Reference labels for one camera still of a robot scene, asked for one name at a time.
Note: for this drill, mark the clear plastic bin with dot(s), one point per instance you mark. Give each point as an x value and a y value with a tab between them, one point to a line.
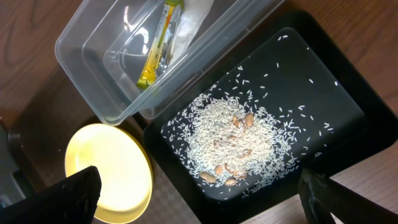
105	45

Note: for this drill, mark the green snack wrapper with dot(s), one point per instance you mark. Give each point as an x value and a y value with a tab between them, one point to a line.
159	57

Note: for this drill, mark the dark brown serving tray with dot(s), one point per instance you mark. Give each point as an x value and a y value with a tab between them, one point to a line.
39	138

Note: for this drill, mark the rice food scraps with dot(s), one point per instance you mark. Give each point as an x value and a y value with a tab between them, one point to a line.
255	124

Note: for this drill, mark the black waste tray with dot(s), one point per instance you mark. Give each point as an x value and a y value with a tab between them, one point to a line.
367	126

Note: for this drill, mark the yellow plate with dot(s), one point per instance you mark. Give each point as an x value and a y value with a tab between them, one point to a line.
124	169

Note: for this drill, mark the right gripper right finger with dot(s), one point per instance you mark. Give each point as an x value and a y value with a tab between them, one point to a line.
323	198

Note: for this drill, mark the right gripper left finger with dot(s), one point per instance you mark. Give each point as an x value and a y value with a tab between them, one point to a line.
72	200

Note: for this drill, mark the white paper napkin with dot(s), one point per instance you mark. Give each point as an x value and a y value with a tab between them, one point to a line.
194	13

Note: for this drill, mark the grey dish rack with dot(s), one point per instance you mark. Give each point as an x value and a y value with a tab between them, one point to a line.
14	184

